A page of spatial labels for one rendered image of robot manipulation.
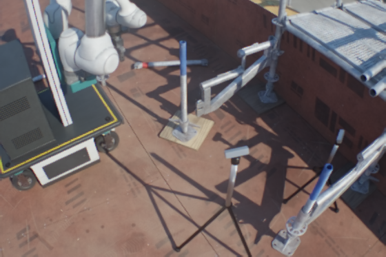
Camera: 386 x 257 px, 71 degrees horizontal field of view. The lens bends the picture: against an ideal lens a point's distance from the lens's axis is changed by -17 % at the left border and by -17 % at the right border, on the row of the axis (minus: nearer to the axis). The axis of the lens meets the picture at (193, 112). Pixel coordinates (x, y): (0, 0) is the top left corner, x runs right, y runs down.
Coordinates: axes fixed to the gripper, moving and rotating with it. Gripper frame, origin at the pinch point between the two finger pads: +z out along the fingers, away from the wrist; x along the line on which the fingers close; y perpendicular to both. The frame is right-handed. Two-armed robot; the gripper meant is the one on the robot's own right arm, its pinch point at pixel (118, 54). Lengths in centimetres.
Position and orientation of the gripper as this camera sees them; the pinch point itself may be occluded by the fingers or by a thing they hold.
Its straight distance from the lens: 203.7
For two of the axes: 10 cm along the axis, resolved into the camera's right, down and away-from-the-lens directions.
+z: 0.0, 7.3, 6.8
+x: 5.6, 5.6, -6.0
